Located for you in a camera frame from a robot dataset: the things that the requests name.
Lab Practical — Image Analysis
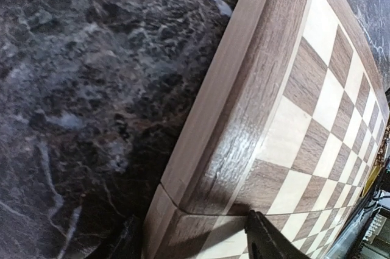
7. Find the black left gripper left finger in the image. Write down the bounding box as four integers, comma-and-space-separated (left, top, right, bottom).
102, 216, 142, 259

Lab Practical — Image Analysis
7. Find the gold metal tray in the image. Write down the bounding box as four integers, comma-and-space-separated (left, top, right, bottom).
361, 163, 382, 198

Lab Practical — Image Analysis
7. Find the wooden chess board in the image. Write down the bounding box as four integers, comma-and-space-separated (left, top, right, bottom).
142, 0, 389, 258

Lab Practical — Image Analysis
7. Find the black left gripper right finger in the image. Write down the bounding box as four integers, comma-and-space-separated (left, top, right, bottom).
245, 210, 309, 259

